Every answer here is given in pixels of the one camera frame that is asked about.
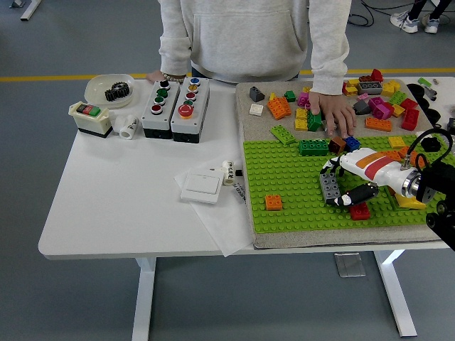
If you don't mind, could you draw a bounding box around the cream red-green switch box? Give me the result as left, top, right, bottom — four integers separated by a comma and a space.
68, 100, 111, 140

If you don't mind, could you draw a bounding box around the silver floor plate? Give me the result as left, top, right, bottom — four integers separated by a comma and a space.
333, 251, 366, 278

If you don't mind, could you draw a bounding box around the grey emergency-stop control box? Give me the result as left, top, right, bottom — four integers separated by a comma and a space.
170, 76, 210, 144

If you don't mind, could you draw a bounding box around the green studded baseplate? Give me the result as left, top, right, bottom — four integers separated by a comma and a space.
242, 135, 455, 234

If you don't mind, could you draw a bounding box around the dark green tall brick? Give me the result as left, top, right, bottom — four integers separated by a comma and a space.
306, 109, 323, 133

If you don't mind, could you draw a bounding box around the lime green two-by-four brick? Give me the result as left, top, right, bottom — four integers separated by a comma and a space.
269, 126, 298, 146

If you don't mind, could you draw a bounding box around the black round brick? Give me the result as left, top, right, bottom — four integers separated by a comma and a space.
421, 136, 444, 153

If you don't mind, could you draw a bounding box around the black metal gear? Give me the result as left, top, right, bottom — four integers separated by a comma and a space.
104, 85, 124, 104
113, 81, 131, 99

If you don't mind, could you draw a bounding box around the grey four-button control box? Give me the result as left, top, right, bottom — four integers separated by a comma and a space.
141, 79, 181, 139

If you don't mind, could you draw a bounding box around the yellow two-by-four brick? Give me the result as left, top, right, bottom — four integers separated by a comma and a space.
380, 80, 402, 97

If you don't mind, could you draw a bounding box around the grey-brown mat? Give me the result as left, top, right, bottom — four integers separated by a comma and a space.
234, 77, 455, 249

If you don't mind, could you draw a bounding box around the red two-by-four brick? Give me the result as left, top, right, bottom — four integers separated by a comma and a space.
401, 108, 420, 131
349, 202, 370, 221

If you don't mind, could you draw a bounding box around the brown two-by-two brick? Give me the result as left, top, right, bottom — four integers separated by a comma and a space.
327, 136, 348, 155

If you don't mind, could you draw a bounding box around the person's right hand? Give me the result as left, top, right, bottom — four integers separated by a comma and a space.
146, 70, 168, 85

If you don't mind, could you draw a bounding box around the yellow curved brick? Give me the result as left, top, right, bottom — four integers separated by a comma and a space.
394, 193, 427, 211

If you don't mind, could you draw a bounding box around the white table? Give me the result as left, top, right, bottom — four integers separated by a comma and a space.
37, 76, 455, 338

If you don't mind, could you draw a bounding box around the white bowl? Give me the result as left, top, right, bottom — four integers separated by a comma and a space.
83, 73, 137, 109

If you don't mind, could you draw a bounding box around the white paper sheet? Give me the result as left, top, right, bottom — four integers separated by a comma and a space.
173, 166, 257, 257

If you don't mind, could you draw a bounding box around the black cup tray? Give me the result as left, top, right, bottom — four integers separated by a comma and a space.
406, 83, 442, 122

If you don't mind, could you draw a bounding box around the beaded bracelet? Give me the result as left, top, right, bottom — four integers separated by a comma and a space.
162, 72, 186, 85

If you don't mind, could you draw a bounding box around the white table foot frame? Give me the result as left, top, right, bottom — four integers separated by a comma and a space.
9, 0, 44, 21

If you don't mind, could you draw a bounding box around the grey upturned two-by-four brick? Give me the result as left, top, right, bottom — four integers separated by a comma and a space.
356, 81, 384, 95

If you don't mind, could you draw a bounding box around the orange two-by-two brick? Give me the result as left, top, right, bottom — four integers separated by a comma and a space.
264, 194, 284, 212

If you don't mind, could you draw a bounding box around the person's left hand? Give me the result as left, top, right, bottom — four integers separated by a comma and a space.
309, 91, 358, 139

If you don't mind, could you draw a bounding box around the white table leg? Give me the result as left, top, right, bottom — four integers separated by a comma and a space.
373, 248, 419, 337
130, 256, 157, 338

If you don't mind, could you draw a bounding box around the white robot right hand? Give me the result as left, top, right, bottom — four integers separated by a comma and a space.
319, 148, 410, 207

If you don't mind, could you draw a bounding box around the dark green two-by-four brick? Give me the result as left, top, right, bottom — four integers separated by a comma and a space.
297, 139, 330, 156

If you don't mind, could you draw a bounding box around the black floor cable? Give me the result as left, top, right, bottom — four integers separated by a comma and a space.
350, 0, 376, 26

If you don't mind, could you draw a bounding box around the white pipe tee fitting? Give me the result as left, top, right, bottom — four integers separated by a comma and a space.
109, 114, 139, 140

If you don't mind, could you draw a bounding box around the white wall switch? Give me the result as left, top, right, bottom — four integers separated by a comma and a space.
179, 169, 223, 206

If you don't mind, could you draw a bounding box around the person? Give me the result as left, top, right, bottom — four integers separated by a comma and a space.
390, 0, 455, 35
146, 0, 358, 139

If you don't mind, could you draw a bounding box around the small white labelled tube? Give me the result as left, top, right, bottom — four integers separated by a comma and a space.
221, 160, 237, 188

